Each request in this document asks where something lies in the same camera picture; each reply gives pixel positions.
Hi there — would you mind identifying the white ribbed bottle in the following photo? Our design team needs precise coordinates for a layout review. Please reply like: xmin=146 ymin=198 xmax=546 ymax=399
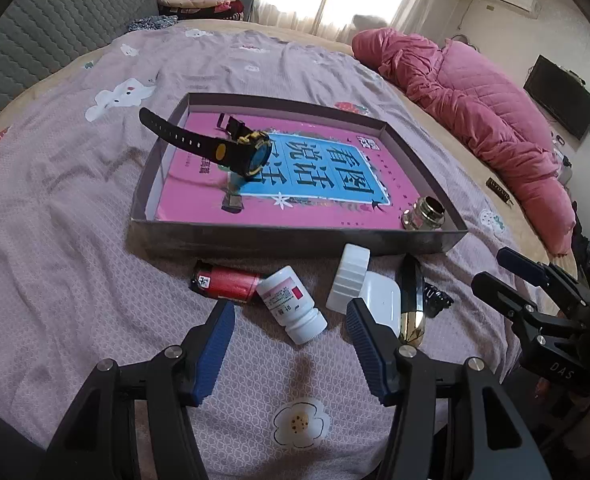
xmin=326 ymin=243 xmax=371 ymax=311

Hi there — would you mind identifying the red lighter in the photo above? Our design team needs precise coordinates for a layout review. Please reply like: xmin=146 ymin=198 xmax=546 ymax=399
xmin=190 ymin=260 xmax=266 ymax=305

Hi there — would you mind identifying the grey box with pink book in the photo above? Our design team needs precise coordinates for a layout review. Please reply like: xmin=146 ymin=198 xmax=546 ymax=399
xmin=127 ymin=92 xmax=469 ymax=257

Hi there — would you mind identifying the white curtain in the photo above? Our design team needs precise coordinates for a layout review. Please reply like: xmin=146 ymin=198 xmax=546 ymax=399
xmin=240 ymin=0 xmax=456 ymax=43

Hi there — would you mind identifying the lilac printed bed sheet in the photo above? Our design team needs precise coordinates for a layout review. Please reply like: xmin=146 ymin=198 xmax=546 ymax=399
xmin=0 ymin=25 xmax=541 ymax=480

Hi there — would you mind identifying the white earbuds case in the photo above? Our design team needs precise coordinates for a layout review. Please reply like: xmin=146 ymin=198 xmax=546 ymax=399
xmin=360 ymin=271 xmax=402 ymax=341

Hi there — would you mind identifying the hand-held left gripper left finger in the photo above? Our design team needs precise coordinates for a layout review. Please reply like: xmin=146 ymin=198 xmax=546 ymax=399
xmin=50 ymin=300 xmax=236 ymax=480

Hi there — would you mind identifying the pink and blue book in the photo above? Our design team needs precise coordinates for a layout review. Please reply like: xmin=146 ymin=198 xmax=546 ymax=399
xmin=157 ymin=110 xmax=411 ymax=228

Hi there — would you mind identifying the white pill bottle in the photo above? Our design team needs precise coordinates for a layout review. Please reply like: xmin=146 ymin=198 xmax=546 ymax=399
xmin=256 ymin=266 xmax=328 ymax=345

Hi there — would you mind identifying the grey quilted headboard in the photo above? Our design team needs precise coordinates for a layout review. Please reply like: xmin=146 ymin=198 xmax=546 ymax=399
xmin=0 ymin=0 xmax=158 ymax=136

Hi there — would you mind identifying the grey cloth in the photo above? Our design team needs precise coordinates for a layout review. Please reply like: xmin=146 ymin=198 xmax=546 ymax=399
xmin=352 ymin=12 xmax=386 ymax=33

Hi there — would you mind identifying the silver metal jar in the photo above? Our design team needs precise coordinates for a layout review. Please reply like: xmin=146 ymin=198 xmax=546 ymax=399
xmin=400 ymin=197 xmax=447 ymax=232

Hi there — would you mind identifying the black and yellow wristwatch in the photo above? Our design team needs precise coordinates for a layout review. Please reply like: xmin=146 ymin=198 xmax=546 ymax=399
xmin=139 ymin=107 xmax=274 ymax=181

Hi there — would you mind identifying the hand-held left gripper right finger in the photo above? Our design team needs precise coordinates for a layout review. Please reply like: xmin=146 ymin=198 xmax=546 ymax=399
xmin=346 ymin=298 xmax=551 ymax=480

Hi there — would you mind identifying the small black clip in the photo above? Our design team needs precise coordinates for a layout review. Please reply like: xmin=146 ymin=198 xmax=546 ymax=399
xmin=422 ymin=282 xmax=453 ymax=318

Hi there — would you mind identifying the black television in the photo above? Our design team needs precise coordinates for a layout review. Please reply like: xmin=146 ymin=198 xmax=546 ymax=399
xmin=524 ymin=55 xmax=590 ymax=142

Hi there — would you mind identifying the black and gold faceted bottle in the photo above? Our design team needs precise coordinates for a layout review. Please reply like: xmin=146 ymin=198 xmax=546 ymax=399
xmin=397 ymin=255 xmax=426 ymax=346

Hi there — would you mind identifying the pink quilt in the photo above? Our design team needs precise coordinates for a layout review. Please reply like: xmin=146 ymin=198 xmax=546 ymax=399
xmin=351 ymin=27 xmax=577 ymax=256

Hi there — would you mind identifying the dark floral cloth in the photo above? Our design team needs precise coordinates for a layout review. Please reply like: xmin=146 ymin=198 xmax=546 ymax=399
xmin=127 ymin=15 xmax=178 ymax=33

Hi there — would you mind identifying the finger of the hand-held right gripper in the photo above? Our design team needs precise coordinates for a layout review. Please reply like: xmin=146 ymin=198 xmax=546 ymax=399
xmin=472 ymin=271 xmax=587 ymax=334
xmin=496 ymin=247 xmax=590 ymax=312

